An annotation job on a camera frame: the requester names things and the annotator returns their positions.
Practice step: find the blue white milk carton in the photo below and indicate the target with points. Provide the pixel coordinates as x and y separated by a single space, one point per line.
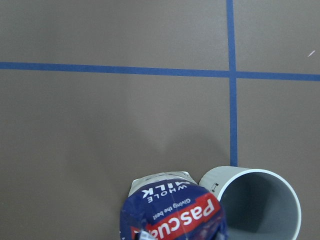
171 206

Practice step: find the grey white ribbed mug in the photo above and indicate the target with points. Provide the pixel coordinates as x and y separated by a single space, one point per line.
259 204

